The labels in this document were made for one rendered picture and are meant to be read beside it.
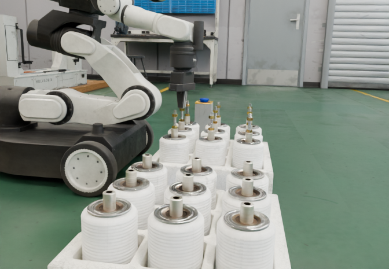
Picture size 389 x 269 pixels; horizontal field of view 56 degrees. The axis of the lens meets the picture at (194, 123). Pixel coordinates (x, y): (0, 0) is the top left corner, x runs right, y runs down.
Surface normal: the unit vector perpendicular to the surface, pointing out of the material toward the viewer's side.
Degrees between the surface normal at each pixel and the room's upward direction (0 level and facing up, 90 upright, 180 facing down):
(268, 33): 90
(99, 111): 101
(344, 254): 0
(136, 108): 90
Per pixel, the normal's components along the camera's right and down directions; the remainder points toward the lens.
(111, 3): -0.28, 0.33
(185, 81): 0.88, 0.11
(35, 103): -0.15, 0.18
